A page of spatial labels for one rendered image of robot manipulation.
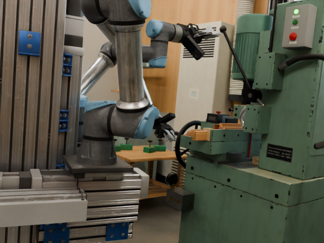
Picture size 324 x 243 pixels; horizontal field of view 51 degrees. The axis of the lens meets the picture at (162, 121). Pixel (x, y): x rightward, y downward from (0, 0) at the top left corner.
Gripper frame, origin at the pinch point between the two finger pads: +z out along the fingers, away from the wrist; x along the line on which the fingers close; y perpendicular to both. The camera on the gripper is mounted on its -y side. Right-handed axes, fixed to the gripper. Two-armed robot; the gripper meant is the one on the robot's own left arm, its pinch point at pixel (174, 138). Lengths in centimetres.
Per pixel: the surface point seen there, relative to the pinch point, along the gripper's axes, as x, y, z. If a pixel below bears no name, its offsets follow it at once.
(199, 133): 21.4, -26.6, 32.8
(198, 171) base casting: 9.8, -5.6, 34.7
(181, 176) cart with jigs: -87, 79, -53
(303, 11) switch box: 10, -89, 37
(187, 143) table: 16.4, -15.2, 25.6
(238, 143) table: -2.9, -25.5, 36.7
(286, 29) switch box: 10, -81, 34
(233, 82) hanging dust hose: -112, -14, -78
